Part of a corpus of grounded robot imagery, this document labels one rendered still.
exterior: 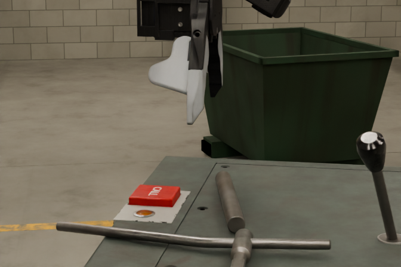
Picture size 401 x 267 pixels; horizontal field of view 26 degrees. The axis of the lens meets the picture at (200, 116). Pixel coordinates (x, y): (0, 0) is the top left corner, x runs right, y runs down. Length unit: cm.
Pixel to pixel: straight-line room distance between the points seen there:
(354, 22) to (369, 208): 1010
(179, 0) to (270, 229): 33
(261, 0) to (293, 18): 1012
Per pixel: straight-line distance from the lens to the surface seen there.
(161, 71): 90
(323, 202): 120
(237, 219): 107
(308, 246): 100
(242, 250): 97
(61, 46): 1075
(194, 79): 88
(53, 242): 464
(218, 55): 99
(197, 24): 89
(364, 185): 128
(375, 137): 96
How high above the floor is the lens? 163
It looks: 13 degrees down
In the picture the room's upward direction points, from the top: straight up
